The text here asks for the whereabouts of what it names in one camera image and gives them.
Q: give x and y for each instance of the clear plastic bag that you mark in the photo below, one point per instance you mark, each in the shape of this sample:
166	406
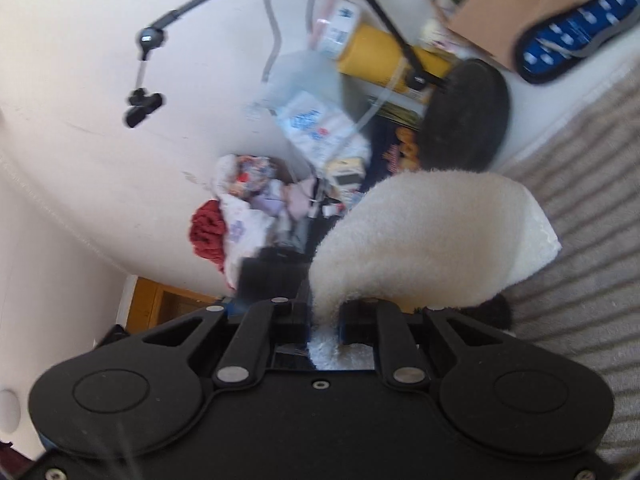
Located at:
300	80

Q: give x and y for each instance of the colourful floral cloth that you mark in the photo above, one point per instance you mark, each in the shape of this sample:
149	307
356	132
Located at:
250	172

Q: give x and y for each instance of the white wipes packet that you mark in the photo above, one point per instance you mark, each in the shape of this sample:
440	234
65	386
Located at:
310	120

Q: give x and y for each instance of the blue dotted slipper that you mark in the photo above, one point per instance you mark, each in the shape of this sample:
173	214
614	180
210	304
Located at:
575	30

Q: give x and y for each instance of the grey striped blanket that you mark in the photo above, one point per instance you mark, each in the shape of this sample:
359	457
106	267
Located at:
590	210

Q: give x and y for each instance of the small beige device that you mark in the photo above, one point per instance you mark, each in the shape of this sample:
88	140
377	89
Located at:
345	172

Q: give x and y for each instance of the red cloth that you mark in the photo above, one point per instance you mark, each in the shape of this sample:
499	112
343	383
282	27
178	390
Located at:
207	232

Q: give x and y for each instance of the beige cardboard box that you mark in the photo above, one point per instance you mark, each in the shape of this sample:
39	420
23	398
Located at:
505	10

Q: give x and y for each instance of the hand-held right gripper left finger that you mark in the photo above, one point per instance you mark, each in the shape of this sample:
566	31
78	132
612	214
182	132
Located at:
299	321

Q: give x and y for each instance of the brown wooden furniture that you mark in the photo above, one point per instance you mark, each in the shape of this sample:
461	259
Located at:
150	300

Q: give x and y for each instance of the small white figurine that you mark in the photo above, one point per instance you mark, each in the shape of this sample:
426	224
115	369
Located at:
434	34

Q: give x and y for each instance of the white cloth with purple flowers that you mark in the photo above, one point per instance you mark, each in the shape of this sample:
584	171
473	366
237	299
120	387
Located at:
245	240

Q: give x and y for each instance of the black gooseneck stand with base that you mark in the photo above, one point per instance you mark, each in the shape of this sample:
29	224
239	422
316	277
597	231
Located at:
465	115

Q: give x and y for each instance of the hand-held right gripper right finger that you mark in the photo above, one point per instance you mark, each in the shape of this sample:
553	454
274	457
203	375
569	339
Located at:
346	325

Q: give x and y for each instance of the white fluffy cloth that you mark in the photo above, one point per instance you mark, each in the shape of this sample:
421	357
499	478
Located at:
430	240

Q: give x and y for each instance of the white and pink cream jar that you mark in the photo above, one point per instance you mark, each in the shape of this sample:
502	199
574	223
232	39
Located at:
340	22

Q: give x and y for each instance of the black tin with orange print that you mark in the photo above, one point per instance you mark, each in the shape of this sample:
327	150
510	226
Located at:
400	145

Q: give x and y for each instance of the yellow cylinder can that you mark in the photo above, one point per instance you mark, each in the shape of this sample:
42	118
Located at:
370	52

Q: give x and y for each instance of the lilac cloth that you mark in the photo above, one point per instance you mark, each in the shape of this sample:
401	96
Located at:
295	200

